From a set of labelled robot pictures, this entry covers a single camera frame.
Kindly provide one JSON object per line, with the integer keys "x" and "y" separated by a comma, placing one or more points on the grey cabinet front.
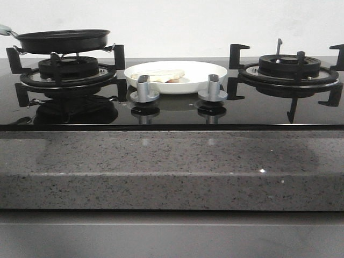
{"x": 171, "y": 234}

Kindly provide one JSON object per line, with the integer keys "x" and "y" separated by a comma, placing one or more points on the fried egg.
{"x": 161, "y": 75}

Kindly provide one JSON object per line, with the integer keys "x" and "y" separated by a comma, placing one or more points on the black frying pan mint handle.
{"x": 61, "y": 42}

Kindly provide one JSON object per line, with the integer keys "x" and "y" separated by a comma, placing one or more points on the black glass gas cooktop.
{"x": 100, "y": 112}

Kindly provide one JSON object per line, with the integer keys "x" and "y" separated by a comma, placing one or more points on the silver stove knob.
{"x": 144, "y": 94}
{"x": 213, "y": 92}

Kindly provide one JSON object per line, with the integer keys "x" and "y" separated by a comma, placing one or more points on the black gas burner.
{"x": 71, "y": 67}
{"x": 273, "y": 64}

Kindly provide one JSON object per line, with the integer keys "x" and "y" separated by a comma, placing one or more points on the white round plate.
{"x": 195, "y": 77}

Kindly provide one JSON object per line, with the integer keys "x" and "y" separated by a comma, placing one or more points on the black pan support grate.
{"x": 30, "y": 80}
{"x": 287, "y": 78}

